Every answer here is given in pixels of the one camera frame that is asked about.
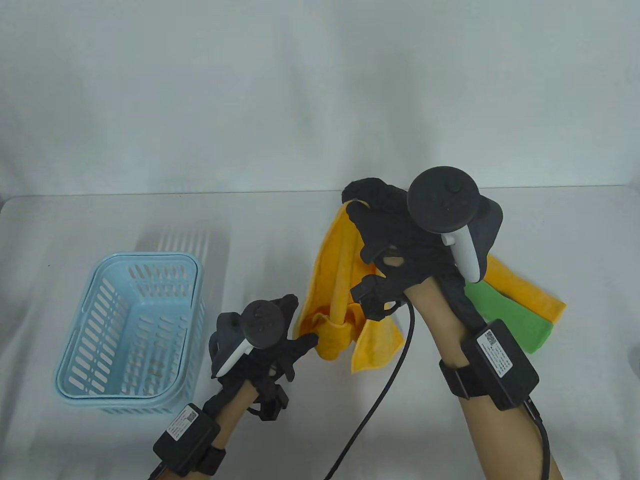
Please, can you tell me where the person's right hand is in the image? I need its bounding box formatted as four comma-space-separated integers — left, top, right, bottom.
341, 177, 467, 302

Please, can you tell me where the orange-yellow towel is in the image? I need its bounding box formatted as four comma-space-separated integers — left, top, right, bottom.
292, 202, 406, 374

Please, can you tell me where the light blue plastic basket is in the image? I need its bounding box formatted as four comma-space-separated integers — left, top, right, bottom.
54, 251, 206, 416

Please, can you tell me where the person's left hand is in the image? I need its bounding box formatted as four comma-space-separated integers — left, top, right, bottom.
212, 294, 320, 397

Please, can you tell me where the black wrist sensor box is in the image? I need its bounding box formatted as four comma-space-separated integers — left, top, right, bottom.
152, 404, 221, 476
461, 320, 540, 412

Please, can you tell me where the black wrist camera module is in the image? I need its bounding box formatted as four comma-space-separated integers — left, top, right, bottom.
350, 275, 408, 322
250, 382, 290, 422

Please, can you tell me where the grey white tracker controller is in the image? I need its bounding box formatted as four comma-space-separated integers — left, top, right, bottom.
406, 166, 503, 283
210, 300, 291, 378

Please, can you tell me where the yellow square towel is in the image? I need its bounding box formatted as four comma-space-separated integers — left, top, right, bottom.
482, 255, 567, 323

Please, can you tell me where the green towel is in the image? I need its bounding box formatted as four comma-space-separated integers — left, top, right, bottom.
465, 281, 555, 355

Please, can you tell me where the person's right forearm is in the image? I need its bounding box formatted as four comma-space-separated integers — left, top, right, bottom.
402, 276, 566, 480

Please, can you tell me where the black wrist strap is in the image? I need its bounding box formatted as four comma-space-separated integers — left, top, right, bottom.
192, 446, 227, 476
440, 359, 483, 398

